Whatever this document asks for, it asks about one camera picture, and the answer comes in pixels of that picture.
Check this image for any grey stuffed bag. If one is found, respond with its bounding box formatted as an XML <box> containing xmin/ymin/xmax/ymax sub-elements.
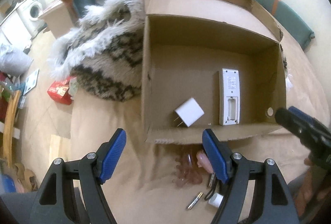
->
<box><xmin>0</xmin><ymin>44</ymin><xmax>32</xmax><ymax>77</ymax></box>

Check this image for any white pill bottle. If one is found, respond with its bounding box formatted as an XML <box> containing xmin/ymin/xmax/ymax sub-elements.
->
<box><xmin>208</xmin><ymin>193</ymin><xmax>223</xmax><ymax>208</ymax></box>

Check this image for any washing machine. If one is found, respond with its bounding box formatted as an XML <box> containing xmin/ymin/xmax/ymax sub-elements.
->
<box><xmin>17</xmin><ymin>0</ymin><xmax>45</xmax><ymax>39</ymax></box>

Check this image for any white charger plug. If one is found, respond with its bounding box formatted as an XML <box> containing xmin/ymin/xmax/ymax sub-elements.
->
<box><xmin>174</xmin><ymin>98</ymin><xmax>204</xmax><ymax>127</ymax></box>

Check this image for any black white furry blanket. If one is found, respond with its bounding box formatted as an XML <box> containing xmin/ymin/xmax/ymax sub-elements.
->
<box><xmin>48</xmin><ymin>0</ymin><xmax>145</xmax><ymax>102</ymax></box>

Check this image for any pink small case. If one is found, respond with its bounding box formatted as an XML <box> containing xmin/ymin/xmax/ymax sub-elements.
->
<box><xmin>196</xmin><ymin>150</ymin><xmax>214</xmax><ymax>174</ymax></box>

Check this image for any red snack packet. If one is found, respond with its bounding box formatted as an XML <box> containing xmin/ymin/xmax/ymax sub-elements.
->
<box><xmin>47</xmin><ymin>77</ymin><xmax>77</xmax><ymax>105</ymax></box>

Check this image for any gold black battery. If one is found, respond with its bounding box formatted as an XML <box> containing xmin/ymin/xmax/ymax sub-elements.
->
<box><xmin>186</xmin><ymin>192</ymin><xmax>203</xmax><ymax>211</ymax></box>

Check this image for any white remote control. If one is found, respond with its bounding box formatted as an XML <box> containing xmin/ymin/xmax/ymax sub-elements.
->
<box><xmin>219</xmin><ymin>68</ymin><xmax>241</xmax><ymax>125</ymax></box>

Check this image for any wooden chair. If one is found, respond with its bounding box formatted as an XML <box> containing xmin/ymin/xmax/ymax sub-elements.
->
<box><xmin>3</xmin><ymin>90</ymin><xmax>21</xmax><ymax>168</ymax></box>

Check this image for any green cushion with orange stripe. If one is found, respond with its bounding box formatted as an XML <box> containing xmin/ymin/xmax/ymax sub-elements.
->
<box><xmin>256</xmin><ymin>0</ymin><xmax>315</xmax><ymax>50</ymax></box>

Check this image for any wooden side table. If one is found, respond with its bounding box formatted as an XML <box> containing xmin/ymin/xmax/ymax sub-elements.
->
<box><xmin>38</xmin><ymin>0</ymin><xmax>74</xmax><ymax>39</ymax></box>

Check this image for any person's right hand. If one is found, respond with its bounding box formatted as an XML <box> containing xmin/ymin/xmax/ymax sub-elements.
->
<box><xmin>295</xmin><ymin>158</ymin><xmax>330</xmax><ymax>217</ymax></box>

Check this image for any brown cardboard box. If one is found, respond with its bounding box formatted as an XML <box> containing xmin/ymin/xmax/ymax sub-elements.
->
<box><xmin>142</xmin><ymin>0</ymin><xmax>286</xmax><ymax>144</ymax></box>

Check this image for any brown translucent hair claw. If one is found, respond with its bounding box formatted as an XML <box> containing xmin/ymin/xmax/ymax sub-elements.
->
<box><xmin>174</xmin><ymin>145</ymin><xmax>203</xmax><ymax>188</ymax></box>

